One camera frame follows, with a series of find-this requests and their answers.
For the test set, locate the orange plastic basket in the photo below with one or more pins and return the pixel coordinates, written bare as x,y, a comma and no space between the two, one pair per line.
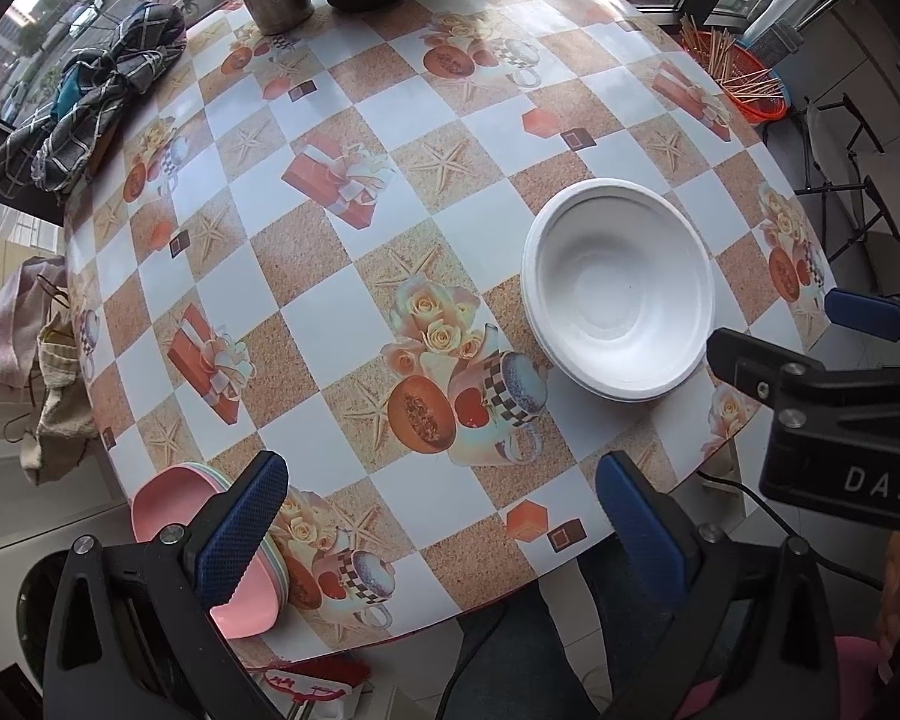
757,101

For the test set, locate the pink garment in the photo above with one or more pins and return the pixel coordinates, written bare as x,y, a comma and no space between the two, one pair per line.
862,667

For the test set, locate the orange basket of sticks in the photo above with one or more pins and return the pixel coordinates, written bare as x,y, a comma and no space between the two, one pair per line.
720,52

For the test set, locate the pale pink cloth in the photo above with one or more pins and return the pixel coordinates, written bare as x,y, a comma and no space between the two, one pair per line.
0,337

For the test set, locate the black folding chair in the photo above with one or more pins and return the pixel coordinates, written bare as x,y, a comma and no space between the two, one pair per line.
870,195

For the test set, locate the teal cloth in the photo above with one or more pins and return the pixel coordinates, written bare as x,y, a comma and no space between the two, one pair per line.
67,90

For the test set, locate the stack of pink bowls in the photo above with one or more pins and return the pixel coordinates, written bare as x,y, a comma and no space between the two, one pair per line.
165,499

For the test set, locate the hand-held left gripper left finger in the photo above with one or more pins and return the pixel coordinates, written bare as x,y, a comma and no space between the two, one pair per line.
244,532

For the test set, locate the printed checkered tablecloth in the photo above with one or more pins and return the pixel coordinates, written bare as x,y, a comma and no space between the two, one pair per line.
307,255

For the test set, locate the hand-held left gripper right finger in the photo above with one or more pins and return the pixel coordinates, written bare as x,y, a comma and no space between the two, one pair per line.
645,532

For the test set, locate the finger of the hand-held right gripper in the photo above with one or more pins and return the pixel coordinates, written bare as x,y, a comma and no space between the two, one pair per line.
757,367
862,311

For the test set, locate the person's left leg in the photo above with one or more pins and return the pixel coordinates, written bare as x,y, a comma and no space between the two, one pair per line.
525,652

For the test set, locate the white washing machine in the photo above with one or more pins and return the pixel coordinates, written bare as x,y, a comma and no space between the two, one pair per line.
0,615

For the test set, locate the grey plaid cloth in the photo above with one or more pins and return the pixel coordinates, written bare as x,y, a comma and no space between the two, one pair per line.
120,67

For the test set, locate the white paper bowl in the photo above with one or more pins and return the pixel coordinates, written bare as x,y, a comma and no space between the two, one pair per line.
615,292
630,392
630,398

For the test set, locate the beige cloth bag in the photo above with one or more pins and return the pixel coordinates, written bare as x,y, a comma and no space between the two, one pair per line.
60,405

